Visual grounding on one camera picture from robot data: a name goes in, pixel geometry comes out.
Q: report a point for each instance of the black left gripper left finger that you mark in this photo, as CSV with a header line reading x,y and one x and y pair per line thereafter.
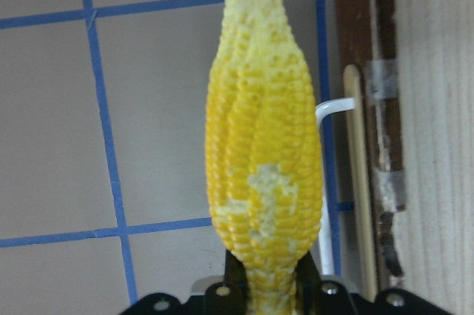
x,y
234,272

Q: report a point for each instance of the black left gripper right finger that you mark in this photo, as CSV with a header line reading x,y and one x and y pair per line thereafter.
x,y
307,275

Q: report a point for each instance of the yellow toy corn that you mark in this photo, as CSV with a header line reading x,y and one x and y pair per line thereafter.
x,y
263,152

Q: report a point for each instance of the dark brown wooden drawer box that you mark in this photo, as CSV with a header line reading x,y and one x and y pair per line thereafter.
x,y
400,166

